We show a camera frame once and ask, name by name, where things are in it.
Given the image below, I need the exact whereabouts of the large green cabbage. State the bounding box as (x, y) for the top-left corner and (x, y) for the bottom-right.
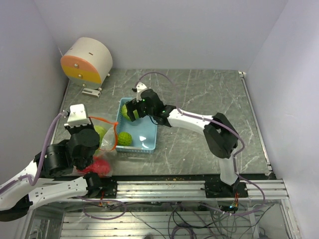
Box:
(121, 104), (131, 121)
(94, 125), (108, 147)

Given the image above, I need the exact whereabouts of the clear orange-zip bag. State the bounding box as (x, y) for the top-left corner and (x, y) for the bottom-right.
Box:
(90, 116), (119, 155)
(77, 156), (113, 177)

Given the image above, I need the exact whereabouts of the small green cabbage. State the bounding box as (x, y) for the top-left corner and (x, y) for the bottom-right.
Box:
(118, 132), (133, 146)
(94, 148), (100, 156)

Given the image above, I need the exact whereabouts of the red tomato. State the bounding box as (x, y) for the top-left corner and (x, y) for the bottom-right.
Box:
(88, 159), (111, 176)

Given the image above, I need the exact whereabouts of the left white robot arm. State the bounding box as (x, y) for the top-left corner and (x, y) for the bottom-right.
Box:
(0, 123), (102, 222)

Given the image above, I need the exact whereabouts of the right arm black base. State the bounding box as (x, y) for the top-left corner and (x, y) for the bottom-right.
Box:
(200, 180), (248, 198)

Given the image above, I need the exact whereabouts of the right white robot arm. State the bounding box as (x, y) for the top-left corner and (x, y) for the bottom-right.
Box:
(125, 89), (240, 197)

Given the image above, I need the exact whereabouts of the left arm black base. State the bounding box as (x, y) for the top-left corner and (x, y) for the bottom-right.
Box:
(83, 172), (118, 199)

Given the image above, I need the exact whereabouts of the light blue plastic basket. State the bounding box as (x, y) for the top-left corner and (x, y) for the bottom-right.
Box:
(116, 98), (158, 154)

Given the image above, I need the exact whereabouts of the white slotted plastic block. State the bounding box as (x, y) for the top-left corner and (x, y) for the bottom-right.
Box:
(82, 88), (101, 98)

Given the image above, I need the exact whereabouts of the round cream drawer box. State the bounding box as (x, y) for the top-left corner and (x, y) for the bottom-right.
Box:
(60, 37), (113, 90)

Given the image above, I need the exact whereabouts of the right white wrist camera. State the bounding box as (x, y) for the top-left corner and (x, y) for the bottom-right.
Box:
(132, 82), (148, 101)

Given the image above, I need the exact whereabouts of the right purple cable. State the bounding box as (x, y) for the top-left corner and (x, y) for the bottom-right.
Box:
(133, 72), (266, 217)

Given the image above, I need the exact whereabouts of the purple cable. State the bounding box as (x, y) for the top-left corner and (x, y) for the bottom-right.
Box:
(0, 111), (72, 196)
(133, 72), (266, 217)

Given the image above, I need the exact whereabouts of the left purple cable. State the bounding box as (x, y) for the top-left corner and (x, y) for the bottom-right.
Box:
(0, 111), (72, 196)

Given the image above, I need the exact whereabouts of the aluminium frame rail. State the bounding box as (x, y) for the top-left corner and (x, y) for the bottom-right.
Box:
(31, 178), (287, 203)

